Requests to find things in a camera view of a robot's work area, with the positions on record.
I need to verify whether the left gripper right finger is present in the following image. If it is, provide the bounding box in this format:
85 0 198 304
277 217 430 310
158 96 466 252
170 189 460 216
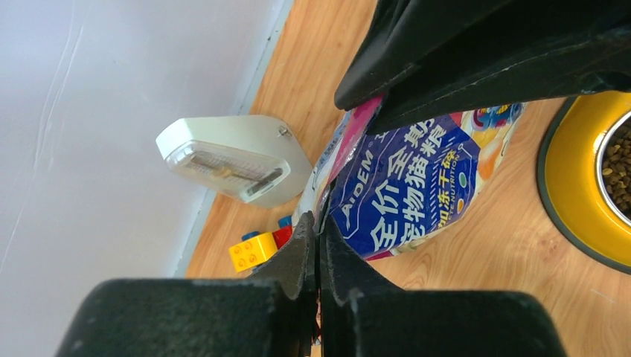
319 219 566 356

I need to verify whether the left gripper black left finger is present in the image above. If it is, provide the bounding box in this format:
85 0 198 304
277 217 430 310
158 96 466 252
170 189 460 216
57 212 317 356

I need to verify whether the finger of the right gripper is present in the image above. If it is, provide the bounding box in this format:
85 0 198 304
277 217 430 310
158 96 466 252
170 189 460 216
334 1 510 110
368 1 630 134

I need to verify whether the colourful pet food bag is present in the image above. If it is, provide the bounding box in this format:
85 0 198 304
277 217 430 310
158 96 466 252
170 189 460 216
292 98 526 260

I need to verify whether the yellow double pet bowl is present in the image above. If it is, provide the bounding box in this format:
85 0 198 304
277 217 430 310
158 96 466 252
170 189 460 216
536 91 630 274

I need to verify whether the brown pet food kibble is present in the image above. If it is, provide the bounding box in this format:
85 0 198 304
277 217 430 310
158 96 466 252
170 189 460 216
601 122 630 219

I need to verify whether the small yellow toy car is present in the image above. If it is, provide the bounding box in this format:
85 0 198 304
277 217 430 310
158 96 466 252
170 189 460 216
228 216 293 273

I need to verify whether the white small box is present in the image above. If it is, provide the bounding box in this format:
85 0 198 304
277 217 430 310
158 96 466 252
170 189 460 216
156 115 313 208

